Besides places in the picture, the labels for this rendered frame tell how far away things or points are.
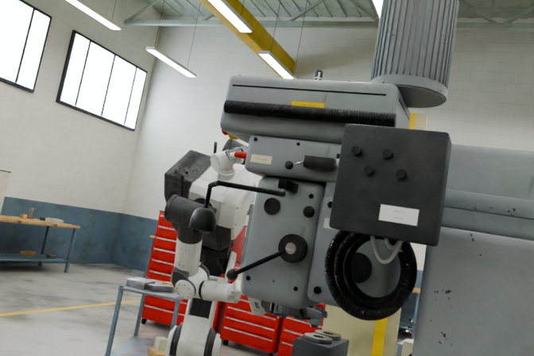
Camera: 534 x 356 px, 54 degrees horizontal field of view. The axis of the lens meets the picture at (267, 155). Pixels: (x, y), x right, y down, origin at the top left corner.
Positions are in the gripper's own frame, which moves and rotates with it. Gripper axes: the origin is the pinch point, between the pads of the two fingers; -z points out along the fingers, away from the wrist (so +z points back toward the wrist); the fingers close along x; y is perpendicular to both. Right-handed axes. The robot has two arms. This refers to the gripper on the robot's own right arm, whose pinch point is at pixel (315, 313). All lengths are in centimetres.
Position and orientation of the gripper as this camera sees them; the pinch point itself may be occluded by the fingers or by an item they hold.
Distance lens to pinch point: 180.8
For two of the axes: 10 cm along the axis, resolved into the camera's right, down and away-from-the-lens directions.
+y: -1.8, 9.8, -1.1
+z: -8.5, -1.0, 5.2
